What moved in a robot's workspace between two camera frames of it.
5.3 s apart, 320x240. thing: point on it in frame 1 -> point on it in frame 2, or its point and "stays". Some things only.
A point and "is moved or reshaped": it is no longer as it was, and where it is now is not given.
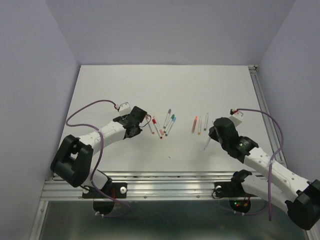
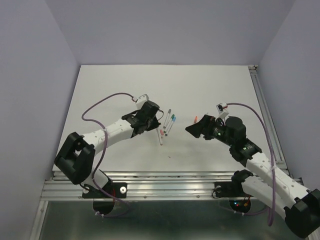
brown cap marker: [147, 119] is moved or reshaped
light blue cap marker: [173, 120] stays
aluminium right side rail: [270, 127] stays
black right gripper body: [213, 134] -> [214, 129]
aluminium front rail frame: [140, 185] stays
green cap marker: [169, 123] stays
